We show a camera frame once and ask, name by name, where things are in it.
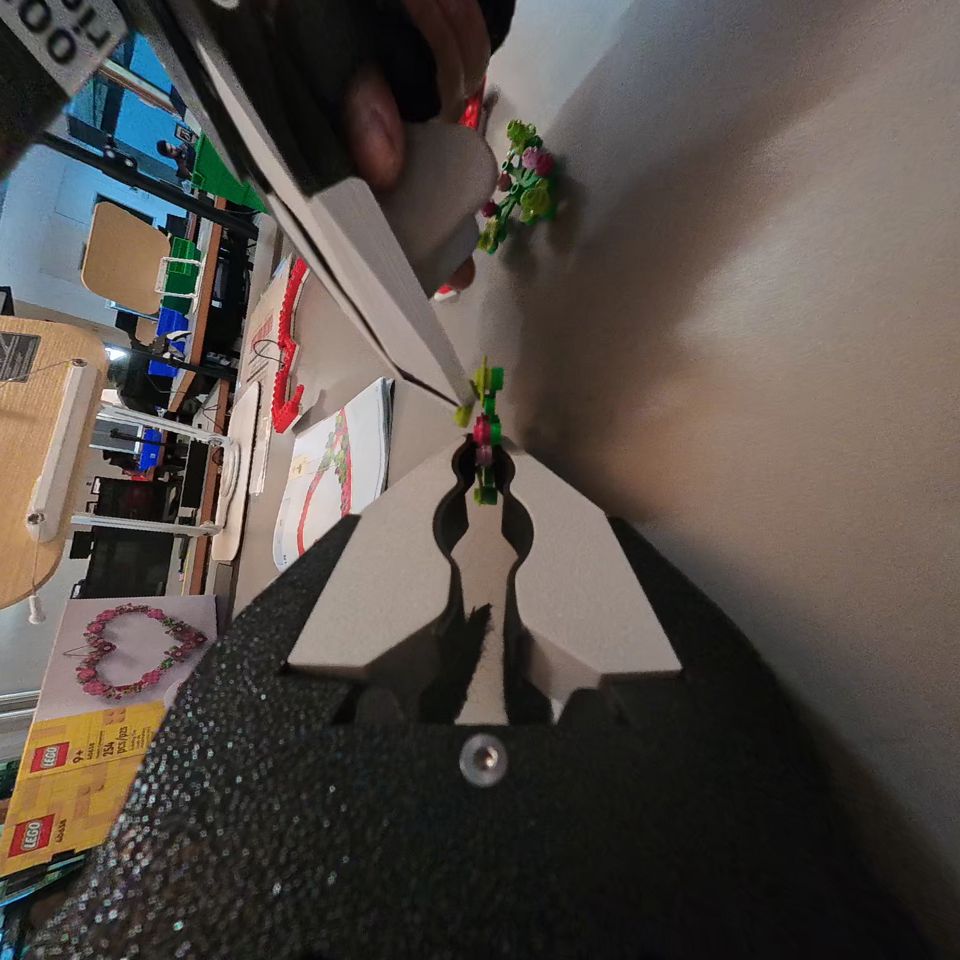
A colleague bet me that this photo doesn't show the green storage bins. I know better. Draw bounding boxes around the green storage bins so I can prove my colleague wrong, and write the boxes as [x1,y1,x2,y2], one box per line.
[159,236,205,316]
[189,132,269,216]

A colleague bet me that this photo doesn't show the lego flower cluster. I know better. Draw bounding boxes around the lego flower cluster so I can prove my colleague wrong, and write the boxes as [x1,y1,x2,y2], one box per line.
[477,118,561,256]

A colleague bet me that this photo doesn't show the small lego flower sprig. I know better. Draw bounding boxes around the small lego flower sprig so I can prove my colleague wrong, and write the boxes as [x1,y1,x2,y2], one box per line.
[452,355,505,508]

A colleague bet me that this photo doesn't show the red lego heart frame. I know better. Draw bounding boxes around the red lego heart frame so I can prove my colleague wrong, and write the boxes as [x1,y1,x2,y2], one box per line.
[270,257,311,435]

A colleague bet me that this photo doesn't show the person's right hand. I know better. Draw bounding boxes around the person's right hand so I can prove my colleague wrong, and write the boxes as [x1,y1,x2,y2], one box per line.
[345,0,493,190]

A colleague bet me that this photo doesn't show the lego instruction booklet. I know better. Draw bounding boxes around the lego instruction booklet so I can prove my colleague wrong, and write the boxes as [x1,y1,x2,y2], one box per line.
[272,377,396,573]

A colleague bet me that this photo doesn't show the lego set box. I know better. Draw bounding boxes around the lego set box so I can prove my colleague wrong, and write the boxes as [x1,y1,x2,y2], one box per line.
[0,594,220,880]

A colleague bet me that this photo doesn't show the cardboard sheet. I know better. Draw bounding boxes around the cardboard sheet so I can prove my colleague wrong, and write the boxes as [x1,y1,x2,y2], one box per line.
[238,255,295,391]

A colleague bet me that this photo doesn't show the pale rounded board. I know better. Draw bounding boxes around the pale rounded board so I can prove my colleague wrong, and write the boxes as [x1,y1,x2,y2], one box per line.
[210,381,264,562]

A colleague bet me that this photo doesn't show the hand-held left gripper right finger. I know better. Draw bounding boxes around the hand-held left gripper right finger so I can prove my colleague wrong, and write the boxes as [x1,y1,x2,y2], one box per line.
[498,446,685,723]

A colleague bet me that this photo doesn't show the blue storage bins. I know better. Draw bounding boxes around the blue storage bins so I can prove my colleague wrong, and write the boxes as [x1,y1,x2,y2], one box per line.
[146,311,192,376]

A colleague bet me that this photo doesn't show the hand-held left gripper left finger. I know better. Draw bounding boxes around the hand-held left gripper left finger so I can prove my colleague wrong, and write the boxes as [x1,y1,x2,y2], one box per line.
[285,437,475,685]

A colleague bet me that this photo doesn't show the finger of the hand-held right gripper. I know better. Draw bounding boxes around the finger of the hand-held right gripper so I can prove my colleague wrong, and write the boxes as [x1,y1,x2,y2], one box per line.
[264,195,462,408]
[309,178,471,405]

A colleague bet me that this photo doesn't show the light wooden chair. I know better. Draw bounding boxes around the light wooden chair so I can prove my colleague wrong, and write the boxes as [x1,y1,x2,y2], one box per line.
[79,201,172,318]

